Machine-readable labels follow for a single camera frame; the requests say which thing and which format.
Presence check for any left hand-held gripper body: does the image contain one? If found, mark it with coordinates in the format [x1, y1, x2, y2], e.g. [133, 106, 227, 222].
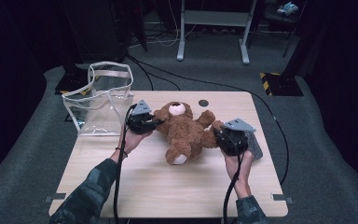
[126, 99, 157, 135]

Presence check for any clear plastic bag white trim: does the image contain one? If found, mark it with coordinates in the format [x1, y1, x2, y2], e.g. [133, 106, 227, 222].
[62, 61, 135, 137]

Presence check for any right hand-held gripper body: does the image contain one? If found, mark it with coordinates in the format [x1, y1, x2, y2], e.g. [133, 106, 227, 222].
[213, 118, 257, 157]

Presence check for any black wristband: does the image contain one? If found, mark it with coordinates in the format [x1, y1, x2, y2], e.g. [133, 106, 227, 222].
[115, 147, 129, 159]

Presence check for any person's right hand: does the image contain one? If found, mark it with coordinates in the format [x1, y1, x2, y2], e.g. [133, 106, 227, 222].
[224, 149, 254, 199]

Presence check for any black cabinet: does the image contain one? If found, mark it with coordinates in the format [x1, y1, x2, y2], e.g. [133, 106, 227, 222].
[60, 0, 129, 63]

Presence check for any blue white packet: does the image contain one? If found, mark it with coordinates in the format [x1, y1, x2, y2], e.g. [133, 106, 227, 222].
[276, 1, 299, 17]

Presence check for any person's left hand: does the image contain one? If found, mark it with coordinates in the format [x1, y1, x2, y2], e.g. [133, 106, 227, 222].
[115, 125, 154, 156]

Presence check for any white metal desk frame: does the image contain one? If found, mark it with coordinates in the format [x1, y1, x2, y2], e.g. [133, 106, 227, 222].
[176, 0, 258, 65]

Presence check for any grey table bracket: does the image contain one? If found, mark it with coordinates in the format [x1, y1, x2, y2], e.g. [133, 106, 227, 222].
[270, 193, 294, 204]
[43, 192, 67, 203]

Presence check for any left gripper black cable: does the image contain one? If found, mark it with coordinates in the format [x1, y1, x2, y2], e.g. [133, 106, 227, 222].
[113, 104, 138, 224]

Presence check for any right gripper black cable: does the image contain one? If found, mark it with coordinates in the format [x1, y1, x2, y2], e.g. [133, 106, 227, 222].
[222, 136, 245, 224]

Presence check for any white floor cable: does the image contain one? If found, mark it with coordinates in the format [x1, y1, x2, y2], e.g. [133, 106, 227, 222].
[130, 0, 198, 49]

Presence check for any brown teddy bear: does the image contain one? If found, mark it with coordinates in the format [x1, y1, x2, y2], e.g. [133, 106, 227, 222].
[153, 101, 227, 166]

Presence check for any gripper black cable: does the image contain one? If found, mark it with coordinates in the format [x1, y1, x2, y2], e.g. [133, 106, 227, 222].
[113, 104, 138, 224]
[222, 136, 245, 224]

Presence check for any black stand base striped edge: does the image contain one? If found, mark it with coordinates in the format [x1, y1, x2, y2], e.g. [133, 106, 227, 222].
[54, 66, 95, 96]
[259, 72, 305, 97]

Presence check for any short black floor cable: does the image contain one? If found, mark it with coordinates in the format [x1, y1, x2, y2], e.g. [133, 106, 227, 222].
[127, 55, 182, 91]

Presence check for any grey cloth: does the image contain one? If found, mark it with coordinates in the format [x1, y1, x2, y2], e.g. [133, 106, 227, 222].
[243, 131, 264, 161]

